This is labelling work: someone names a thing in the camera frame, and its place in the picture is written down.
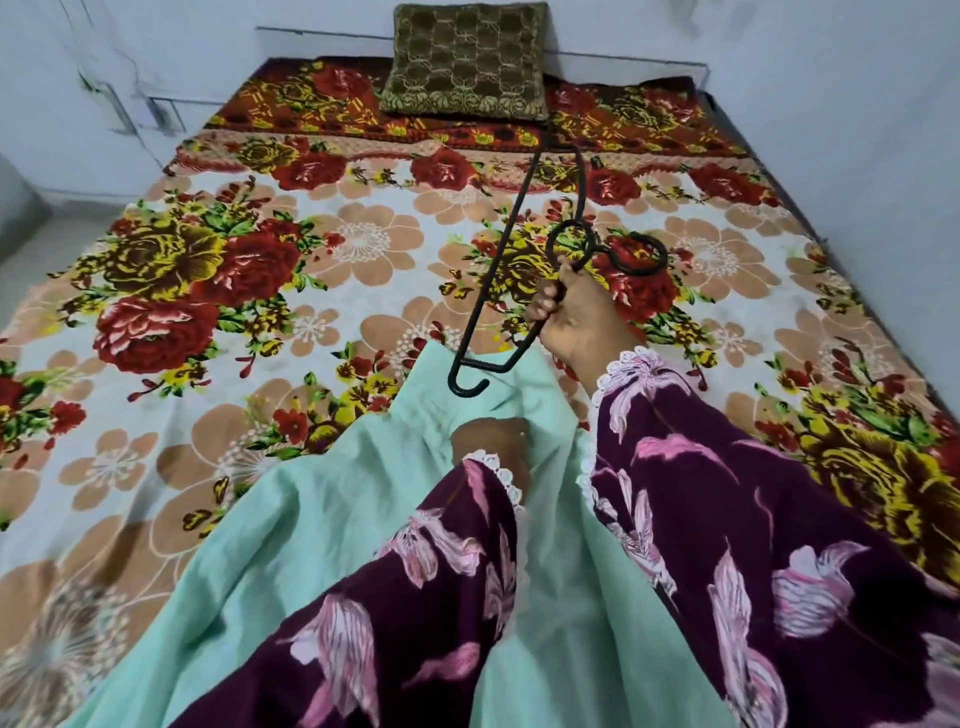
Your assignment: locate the floral red and yellow bedsheet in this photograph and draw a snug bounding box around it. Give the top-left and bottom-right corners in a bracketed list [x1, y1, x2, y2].
[0, 56, 960, 728]

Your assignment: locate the mint green shirt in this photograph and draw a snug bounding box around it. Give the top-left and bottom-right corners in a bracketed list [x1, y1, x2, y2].
[63, 341, 741, 728]

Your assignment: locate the person's right hand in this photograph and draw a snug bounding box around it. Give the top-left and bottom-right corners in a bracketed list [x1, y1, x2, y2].
[524, 258, 648, 393]

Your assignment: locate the person's right forearm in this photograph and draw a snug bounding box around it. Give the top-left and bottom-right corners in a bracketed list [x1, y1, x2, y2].
[577, 346, 960, 728]

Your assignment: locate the black hanger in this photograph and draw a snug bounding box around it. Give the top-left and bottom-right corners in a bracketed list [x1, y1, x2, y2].
[447, 142, 671, 400]

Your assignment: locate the person's left forearm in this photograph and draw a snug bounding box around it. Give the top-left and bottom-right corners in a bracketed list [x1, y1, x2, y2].
[168, 449, 527, 728]

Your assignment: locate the grey wall conduit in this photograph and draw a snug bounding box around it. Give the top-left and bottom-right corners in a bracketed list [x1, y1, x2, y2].
[78, 74, 190, 139]

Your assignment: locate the metal bed headboard rail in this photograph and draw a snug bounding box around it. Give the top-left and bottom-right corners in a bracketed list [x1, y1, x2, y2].
[254, 26, 711, 90]

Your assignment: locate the person's left hand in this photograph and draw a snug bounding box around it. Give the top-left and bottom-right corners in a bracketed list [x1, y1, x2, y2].
[449, 416, 535, 501]

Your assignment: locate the olive patterned cushion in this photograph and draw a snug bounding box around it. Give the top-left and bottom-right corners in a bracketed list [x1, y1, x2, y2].
[378, 1, 553, 124]

